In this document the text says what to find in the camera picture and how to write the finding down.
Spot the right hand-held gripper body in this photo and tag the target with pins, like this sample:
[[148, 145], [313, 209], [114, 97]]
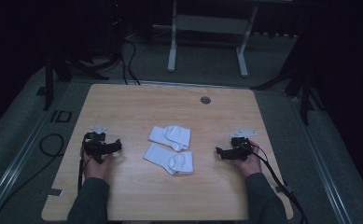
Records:
[[240, 149]]

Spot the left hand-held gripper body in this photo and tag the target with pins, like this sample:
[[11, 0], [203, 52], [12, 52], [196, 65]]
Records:
[[94, 146]]

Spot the white sock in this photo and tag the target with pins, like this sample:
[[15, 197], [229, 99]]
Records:
[[170, 136], [166, 159]]

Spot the person's right hand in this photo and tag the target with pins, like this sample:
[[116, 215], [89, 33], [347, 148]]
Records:
[[252, 166]]

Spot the person's left hand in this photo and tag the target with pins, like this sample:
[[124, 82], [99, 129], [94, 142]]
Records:
[[96, 170]]

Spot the black floor tape marks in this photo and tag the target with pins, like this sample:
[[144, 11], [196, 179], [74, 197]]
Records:
[[61, 116]]

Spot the black tripod stand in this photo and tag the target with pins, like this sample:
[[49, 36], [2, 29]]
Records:
[[305, 96], [50, 77]]

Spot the white metal stand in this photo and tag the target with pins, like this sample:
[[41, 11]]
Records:
[[207, 25]]

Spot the aluminium floor rail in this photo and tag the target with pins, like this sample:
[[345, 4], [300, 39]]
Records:
[[11, 174], [320, 161]]

